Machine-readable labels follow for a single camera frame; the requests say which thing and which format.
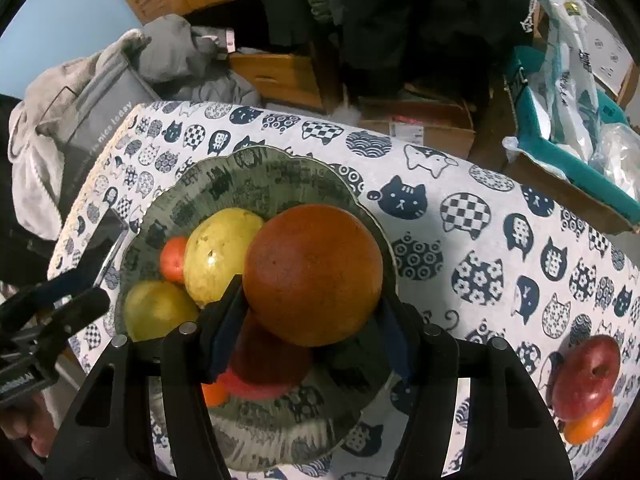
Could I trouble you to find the brown cardboard box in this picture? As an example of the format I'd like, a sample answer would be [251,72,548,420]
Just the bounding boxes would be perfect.
[357,97,476,161]

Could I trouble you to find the teal cardboard box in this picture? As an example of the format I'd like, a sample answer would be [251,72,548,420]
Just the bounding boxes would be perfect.
[502,45,640,233]

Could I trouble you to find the wooden drawer unit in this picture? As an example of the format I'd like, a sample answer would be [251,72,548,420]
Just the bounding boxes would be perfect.
[227,52,326,111]

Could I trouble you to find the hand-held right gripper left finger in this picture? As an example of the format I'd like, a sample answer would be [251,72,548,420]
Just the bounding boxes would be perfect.
[44,275,251,480]

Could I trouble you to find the scalloped glass bowl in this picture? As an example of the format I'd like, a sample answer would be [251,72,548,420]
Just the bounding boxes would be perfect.
[114,146,401,473]

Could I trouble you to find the white patterned plastic bag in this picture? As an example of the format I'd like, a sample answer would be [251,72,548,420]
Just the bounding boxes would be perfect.
[537,0,631,146]

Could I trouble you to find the dark hanging jackets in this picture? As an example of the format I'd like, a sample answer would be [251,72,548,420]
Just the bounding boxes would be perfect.
[250,0,538,106]

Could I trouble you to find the small tangerine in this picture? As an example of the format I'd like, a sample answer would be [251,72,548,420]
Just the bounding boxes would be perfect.
[202,380,231,407]
[159,236,190,285]

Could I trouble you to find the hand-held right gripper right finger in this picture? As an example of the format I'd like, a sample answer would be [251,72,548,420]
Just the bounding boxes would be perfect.
[377,295,576,480]

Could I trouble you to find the black smartphone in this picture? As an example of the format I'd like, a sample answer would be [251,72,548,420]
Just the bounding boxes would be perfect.
[75,207,130,288]

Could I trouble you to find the yellow lemon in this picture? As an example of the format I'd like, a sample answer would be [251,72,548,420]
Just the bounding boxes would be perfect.
[182,207,266,308]

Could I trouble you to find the orange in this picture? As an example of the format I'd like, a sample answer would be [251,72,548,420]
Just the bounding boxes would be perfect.
[563,395,615,446]

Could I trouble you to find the small yellow-green pear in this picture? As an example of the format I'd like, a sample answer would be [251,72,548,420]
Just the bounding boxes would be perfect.
[123,280,201,343]

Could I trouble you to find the red apple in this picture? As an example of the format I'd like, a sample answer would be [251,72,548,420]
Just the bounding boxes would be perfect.
[551,335,622,422]

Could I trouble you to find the grey hooded garment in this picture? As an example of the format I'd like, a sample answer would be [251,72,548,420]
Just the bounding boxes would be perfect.
[137,14,261,108]

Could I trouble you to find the clear plastic bag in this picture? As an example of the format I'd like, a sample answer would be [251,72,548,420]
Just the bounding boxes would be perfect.
[590,122,640,191]

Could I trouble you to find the beige towel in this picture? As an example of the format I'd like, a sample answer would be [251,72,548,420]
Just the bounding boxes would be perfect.
[7,30,151,241]

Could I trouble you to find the person's left hand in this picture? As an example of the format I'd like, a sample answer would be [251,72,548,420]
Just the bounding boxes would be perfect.
[0,392,56,458]

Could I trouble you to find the cat print tablecloth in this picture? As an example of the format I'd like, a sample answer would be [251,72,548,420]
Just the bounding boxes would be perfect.
[47,101,640,480]

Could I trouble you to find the grey tote bag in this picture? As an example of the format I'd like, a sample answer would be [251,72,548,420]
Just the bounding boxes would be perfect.
[57,52,161,221]

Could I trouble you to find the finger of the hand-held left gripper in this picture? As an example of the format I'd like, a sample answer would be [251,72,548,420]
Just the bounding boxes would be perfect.
[15,287,112,356]
[0,267,98,321]

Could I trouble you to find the large orange grapefruit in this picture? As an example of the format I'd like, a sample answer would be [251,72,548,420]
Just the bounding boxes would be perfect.
[242,204,385,348]

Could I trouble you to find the white cardboard box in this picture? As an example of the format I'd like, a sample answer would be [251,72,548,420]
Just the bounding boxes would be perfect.
[575,0,636,101]

